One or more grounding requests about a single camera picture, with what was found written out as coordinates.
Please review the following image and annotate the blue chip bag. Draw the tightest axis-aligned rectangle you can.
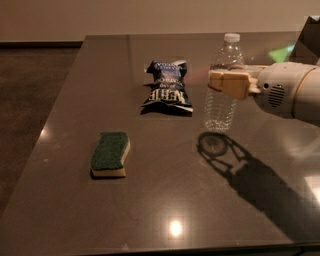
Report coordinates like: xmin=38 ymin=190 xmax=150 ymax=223
xmin=142 ymin=60 xmax=193 ymax=116

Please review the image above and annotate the dark object at table corner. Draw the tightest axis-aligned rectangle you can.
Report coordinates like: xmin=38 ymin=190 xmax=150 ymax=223
xmin=289 ymin=16 xmax=320 ymax=65

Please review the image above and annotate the green and yellow sponge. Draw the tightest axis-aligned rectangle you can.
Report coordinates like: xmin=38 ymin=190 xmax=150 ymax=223
xmin=90 ymin=131 xmax=130 ymax=178

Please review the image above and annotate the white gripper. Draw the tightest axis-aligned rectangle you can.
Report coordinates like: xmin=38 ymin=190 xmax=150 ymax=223
xmin=209 ymin=62 xmax=315 ymax=119

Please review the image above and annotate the clear plastic water bottle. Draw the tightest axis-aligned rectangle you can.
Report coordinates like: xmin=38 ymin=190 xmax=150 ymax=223
xmin=204 ymin=33 xmax=244 ymax=133

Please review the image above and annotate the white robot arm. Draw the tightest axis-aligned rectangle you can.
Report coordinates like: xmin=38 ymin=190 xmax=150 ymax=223
xmin=208 ymin=62 xmax=320 ymax=126

